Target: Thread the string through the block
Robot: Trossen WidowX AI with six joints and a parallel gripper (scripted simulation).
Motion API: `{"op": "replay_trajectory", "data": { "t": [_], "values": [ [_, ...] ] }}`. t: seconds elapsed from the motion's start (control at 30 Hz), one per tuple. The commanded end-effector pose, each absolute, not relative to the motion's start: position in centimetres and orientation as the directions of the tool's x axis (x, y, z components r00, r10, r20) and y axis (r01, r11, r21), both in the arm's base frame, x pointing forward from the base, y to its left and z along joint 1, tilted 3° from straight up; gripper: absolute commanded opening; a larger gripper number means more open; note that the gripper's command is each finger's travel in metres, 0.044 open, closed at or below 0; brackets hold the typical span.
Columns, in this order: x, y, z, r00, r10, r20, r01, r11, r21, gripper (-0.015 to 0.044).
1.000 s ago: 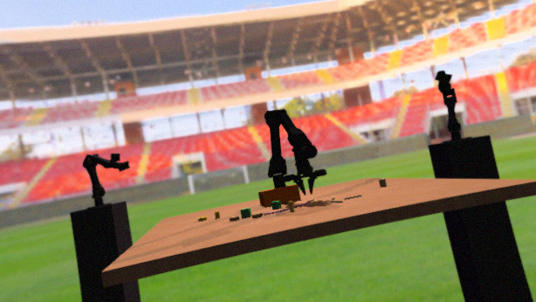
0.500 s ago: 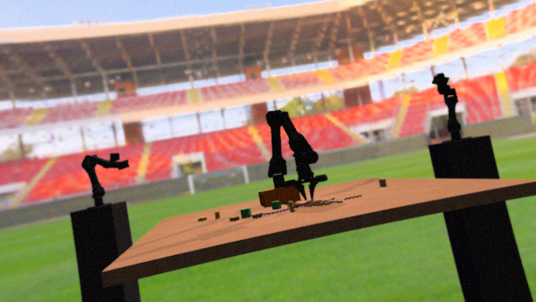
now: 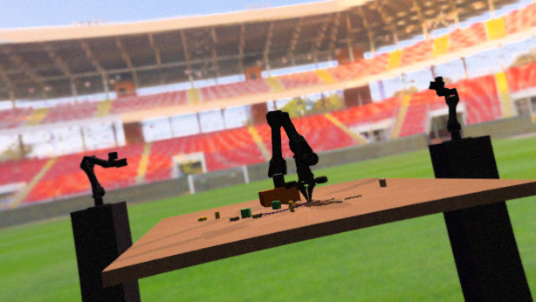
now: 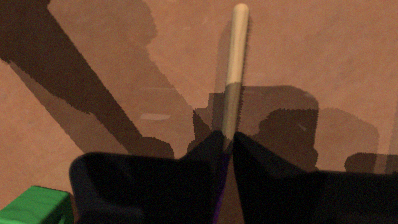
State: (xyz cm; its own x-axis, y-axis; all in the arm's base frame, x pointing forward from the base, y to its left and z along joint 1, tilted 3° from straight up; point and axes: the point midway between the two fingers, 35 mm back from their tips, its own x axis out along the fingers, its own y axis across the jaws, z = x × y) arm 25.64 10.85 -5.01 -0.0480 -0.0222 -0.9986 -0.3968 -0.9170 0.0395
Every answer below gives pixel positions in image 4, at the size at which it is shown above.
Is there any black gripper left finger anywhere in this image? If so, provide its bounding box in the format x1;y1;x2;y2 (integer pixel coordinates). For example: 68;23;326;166
69;130;223;224

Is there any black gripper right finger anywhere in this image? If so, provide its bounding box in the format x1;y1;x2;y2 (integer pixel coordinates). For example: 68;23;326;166
233;132;398;224

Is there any green wooden block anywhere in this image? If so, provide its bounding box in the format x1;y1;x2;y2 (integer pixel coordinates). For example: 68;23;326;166
0;186;74;224

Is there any wooden stick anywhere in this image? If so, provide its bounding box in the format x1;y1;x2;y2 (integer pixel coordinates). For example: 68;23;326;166
212;3;249;224

